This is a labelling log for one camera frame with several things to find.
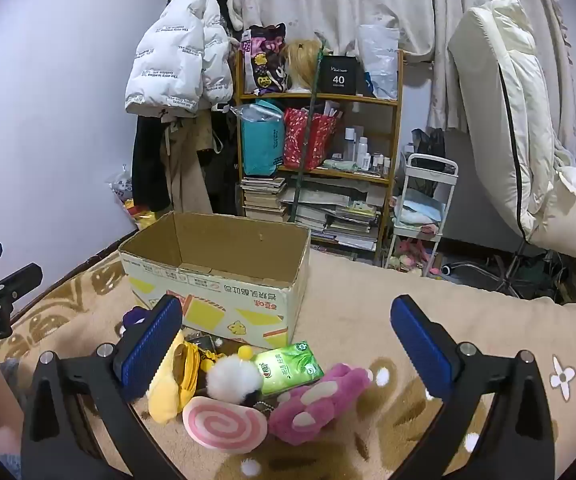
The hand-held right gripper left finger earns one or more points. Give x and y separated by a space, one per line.
147 347

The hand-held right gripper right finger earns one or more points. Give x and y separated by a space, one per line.
418 347

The printed cardboard box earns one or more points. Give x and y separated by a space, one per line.
218 305

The white pompom plush toy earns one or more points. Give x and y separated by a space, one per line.
230 380

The pink plush paw toy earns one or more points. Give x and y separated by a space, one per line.
313 405

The dark purple plush toy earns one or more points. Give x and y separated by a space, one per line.
133 317

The yellow plush toy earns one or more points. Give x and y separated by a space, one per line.
168 395

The beige printed blanket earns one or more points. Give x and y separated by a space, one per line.
368 290

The pink swirl plush roll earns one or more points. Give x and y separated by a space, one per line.
218 425

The green tissue packet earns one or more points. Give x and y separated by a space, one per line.
288 367

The clear bag of colourful things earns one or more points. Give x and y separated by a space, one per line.
135 210

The pile of books and papers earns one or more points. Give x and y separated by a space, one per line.
338 215

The black coat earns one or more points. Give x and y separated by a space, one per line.
148 160

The beige coat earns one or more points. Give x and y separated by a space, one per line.
183 170

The white trolley cart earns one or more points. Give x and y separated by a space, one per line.
430 162

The stack of old books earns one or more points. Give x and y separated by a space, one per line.
263 200

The dark hanging garment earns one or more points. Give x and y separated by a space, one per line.
225 170

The group of small bottles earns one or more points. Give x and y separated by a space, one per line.
363 152

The black bag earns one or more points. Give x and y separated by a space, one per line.
428 142

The teal shopping bag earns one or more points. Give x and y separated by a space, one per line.
260 145

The red gift bag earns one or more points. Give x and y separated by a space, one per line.
308 140

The green pole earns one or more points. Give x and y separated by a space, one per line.
305 135

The wooden shelf rack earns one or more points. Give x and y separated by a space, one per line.
318 96

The cream padded chair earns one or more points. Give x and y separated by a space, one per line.
498 85

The white puffer jacket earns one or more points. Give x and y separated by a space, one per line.
173 50

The black cardboard box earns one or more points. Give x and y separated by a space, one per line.
338 77

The white plastic bag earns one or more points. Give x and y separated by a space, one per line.
380 60

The blond wig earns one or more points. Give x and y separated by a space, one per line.
300 62

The printed tote bag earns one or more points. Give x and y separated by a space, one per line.
263 60

